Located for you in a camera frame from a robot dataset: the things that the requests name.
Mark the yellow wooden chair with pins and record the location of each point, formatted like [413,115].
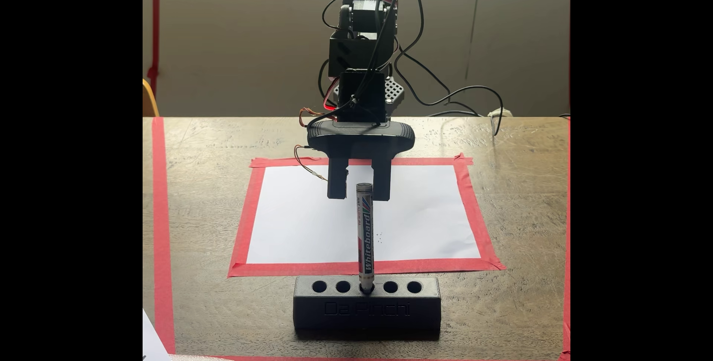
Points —
[149,102]

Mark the black pen holder block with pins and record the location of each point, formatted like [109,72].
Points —
[367,316]

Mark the white paper corner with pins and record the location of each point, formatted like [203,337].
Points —
[151,341]

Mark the black oval webcam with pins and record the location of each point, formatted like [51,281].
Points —
[362,138]

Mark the long red table tape strip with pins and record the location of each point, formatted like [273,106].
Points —
[567,238]
[161,227]

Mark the red vertical wall strip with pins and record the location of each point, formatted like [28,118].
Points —
[155,27]

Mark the white paper sheet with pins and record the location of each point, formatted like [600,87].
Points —
[301,221]

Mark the red tape strip on paper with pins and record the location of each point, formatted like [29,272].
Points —
[245,221]
[267,268]
[473,216]
[423,161]

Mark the whiteboard marker pen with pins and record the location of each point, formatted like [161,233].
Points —
[365,238]

